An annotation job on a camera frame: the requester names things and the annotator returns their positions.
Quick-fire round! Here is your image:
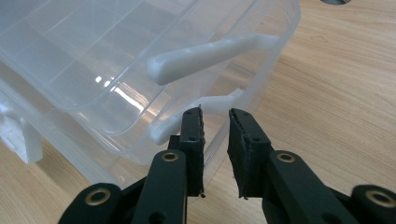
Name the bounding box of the clear plastic storage box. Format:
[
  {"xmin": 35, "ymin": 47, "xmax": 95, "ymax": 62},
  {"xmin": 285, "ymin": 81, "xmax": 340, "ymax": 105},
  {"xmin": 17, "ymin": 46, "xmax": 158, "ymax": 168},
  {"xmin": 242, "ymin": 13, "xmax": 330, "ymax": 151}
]
[{"xmin": 0, "ymin": 0, "xmax": 303, "ymax": 191}]

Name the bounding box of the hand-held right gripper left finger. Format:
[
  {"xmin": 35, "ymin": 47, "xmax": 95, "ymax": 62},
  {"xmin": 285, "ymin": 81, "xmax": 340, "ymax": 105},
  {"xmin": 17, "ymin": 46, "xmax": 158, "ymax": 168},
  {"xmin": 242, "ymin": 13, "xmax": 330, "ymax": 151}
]
[{"xmin": 167, "ymin": 106, "xmax": 207, "ymax": 199}]

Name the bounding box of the dark table cable grommet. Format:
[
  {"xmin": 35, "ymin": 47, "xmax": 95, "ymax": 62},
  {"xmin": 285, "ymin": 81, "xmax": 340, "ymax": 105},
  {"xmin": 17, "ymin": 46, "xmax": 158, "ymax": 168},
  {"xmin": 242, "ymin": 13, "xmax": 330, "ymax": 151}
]
[{"xmin": 320, "ymin": 0, "xmax": 351, "ymax": 6}]

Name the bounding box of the clear tray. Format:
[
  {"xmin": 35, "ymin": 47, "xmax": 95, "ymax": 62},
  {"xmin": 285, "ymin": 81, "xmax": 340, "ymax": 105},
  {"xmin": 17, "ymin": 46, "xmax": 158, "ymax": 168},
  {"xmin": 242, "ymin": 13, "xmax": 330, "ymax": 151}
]
[{"xmin": 0, "ymin": 18, "xmax": 260, "ymax": 147}]

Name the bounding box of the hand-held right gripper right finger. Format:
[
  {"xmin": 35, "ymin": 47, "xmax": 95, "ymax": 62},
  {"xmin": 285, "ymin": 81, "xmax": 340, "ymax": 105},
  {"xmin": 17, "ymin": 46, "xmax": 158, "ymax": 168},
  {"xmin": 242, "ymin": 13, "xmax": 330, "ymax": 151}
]
[{"xmin": 226, "ymin": 107, "xmax": 276, "ymax": 200}]

